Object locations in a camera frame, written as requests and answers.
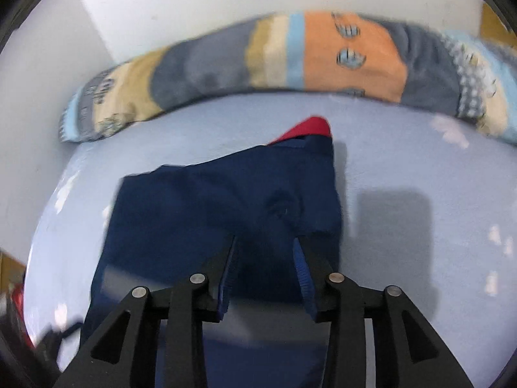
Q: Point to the patchwork striped blanket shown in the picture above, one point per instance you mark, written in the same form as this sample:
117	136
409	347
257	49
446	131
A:
355	60

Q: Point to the navy jacket with red lining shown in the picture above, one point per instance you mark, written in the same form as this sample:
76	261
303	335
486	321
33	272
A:
202	210

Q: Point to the wooden headboard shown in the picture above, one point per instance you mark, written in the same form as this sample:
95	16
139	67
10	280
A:
490	24

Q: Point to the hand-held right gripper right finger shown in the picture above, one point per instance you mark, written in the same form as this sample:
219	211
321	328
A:
305	283

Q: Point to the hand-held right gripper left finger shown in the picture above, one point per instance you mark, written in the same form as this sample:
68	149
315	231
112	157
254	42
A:
226	287

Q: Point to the red and black object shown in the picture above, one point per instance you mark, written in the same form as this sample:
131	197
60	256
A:
18	311

